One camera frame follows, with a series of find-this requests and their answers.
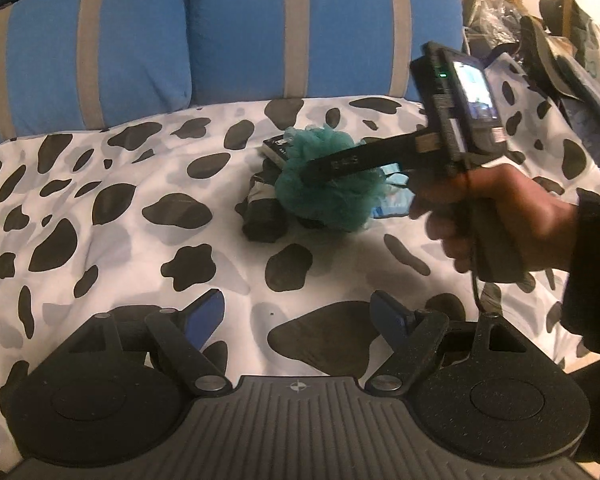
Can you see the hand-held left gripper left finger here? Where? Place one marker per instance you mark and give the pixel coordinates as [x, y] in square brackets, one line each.
[207, 312]

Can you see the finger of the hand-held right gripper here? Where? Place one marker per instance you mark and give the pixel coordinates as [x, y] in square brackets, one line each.
[312, 172]

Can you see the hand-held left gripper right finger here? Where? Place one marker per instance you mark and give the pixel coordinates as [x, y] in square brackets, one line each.
[387, 316]

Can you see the teal bath loofah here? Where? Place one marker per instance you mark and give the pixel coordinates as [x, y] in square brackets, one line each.
[330, 205]

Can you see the person's right forearm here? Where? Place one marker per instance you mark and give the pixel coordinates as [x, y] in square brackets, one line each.
[595, 270]

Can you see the person's right hand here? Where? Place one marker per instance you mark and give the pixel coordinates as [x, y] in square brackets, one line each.
[525, 215]

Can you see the black printed packet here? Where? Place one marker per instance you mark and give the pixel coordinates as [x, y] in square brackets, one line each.
[275, 149]

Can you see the black folded cloth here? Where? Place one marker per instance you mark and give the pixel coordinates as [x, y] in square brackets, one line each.
[265, 220]

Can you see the cow print bedsheet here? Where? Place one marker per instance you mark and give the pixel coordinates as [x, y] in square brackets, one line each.
[130, 260]

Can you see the clear plastic bag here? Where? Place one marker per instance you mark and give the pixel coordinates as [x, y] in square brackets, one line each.
[495, 20]

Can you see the blue striped pillow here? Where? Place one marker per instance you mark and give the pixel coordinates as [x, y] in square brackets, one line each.
[40, 60]
[340, 30]

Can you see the dark blue plastic bag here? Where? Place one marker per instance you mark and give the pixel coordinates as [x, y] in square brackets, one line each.
[592, 125]

